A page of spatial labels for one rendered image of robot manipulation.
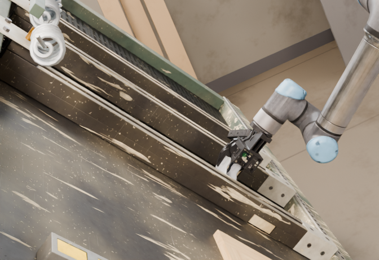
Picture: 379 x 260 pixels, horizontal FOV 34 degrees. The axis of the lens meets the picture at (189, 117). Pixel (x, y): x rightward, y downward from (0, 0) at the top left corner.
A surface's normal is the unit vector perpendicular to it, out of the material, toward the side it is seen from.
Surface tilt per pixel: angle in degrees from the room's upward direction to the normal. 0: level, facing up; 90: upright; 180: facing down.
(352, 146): 0
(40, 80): 90
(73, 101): 90
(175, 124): 90
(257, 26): 90
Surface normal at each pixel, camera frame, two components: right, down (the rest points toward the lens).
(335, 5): 0.18, 0.07
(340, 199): -0.32, -0.84
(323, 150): 0.01, 0.46
